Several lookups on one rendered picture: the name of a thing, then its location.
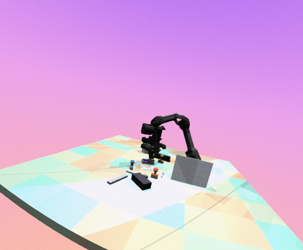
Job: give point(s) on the red-knobbed rubber stamp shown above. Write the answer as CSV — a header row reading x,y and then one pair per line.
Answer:
x,y
154,175

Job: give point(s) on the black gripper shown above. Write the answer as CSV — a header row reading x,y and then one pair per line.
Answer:
x,y
154,146

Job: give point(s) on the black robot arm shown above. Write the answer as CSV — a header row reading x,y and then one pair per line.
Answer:
x,y
154,129

